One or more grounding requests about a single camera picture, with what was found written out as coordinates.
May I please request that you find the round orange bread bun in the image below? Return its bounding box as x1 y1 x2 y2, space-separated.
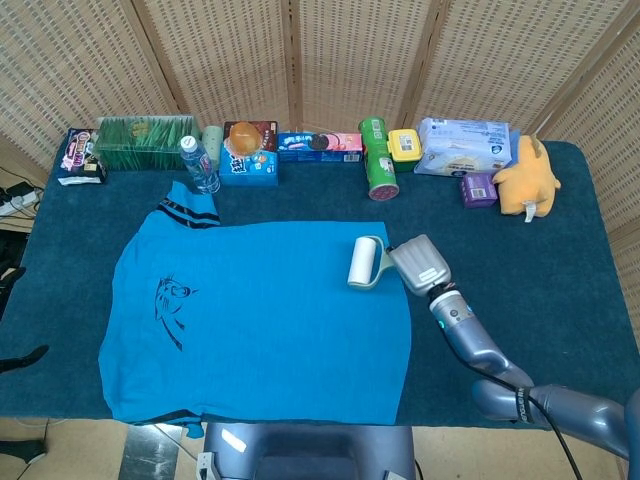
228 122 263 155

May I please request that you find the pale green paper roll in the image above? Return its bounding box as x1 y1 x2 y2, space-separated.
201 124 225 164

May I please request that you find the brown snack box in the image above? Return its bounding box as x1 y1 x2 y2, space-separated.
222 120 280 154

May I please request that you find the blue pink cookie box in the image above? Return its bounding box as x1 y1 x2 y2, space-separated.
277 131 364 164

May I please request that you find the grey robot body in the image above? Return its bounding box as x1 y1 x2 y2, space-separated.
203 422 417 480

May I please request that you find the dark blue carpeted table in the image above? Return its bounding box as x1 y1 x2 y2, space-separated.
0 130 640 432

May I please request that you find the shiny metal floor plate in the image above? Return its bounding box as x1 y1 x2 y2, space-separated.
118 423 206 480

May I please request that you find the blue white wet wipes pack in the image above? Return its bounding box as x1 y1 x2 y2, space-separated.
413 117 521 179

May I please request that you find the purple snack bag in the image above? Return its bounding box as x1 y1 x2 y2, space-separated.
57 127 109 187

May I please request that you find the blue snack box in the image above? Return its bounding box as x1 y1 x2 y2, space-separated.
218 148 280 188

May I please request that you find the orange plush toy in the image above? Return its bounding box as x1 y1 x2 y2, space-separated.
492 133 563 223

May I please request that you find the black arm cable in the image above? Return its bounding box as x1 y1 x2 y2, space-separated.
442 332 586 480

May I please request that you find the blue t-shirt with cat print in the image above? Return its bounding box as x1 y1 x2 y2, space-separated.
97 180 414 441

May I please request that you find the wicker folding screen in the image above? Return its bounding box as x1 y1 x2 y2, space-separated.
0 0 640 321

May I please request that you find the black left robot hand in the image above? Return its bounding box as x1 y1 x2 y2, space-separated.
0 344 50 375

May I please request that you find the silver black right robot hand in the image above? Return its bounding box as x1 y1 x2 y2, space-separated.
387 233 453 294

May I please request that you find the clear box with green grass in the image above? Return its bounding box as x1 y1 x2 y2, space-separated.
94 114 201 172

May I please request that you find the green chips can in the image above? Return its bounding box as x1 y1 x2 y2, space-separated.
358 117 401 202

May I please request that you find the white power strip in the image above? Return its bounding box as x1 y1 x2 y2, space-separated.
0 192 40 217

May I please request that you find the clear plastic water bottle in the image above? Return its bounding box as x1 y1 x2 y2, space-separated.
179 134 222 195

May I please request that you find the small purple box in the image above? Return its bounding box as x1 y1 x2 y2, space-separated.
459 172 499 210

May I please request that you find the yellow lidded small container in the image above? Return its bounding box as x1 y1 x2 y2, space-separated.
388 128 424 175

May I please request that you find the white lint roller green handle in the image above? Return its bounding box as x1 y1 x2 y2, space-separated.
347 234 400 291

